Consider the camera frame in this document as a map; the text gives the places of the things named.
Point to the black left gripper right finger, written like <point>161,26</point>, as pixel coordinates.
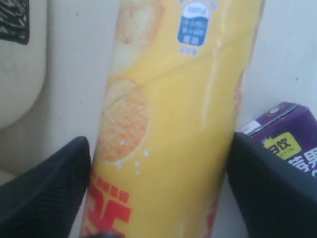
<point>275,199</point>

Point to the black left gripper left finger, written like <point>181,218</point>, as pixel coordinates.
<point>44,201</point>

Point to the yellow Lays chips can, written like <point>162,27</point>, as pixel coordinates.
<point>171,103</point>

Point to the purple juice box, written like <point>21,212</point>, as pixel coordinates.
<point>288,130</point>

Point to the cream bin square mark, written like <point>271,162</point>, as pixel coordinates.
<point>23,46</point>

